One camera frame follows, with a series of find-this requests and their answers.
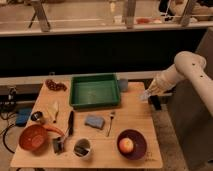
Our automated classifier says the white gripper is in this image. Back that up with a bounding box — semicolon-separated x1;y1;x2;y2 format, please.
140;79;161;101

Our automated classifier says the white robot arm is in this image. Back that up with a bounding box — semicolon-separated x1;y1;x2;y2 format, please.
140;51;213;116

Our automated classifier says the purple bowl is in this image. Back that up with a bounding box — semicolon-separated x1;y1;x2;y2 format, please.
117;129;147;160

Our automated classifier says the blue folded towel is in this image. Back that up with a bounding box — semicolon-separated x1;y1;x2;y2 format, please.
85;115;105;130

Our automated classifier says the orange bowl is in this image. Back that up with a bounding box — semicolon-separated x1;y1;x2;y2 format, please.
19;124;48;151

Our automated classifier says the grey cup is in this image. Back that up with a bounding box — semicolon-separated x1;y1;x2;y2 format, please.
118;79;128;92

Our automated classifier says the silver fork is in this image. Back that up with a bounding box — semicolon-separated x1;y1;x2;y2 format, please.
106;111;115;137

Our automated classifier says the green plastic tray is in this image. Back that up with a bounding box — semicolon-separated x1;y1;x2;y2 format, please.
69;74;121;110

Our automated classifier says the red yellow apple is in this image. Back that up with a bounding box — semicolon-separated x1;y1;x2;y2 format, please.
119;138;134;154

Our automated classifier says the bunch of red grapes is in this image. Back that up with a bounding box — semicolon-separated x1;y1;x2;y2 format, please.
45;79;67;91

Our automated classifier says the yellow banana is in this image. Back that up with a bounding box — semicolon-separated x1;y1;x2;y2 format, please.
47;101;59;123

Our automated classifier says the orange carrot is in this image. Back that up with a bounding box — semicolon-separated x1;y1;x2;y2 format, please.
43;124;64;136

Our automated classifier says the black binder clip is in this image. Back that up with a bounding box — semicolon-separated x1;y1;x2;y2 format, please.
52;137;65;154

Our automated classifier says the blue box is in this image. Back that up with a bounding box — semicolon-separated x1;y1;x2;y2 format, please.
15;108;32;127

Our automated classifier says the black handled knife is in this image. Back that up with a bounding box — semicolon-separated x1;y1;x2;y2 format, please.
68;111;74;136

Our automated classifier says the black cable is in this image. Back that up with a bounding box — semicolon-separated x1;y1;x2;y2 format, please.
0;99;19;155

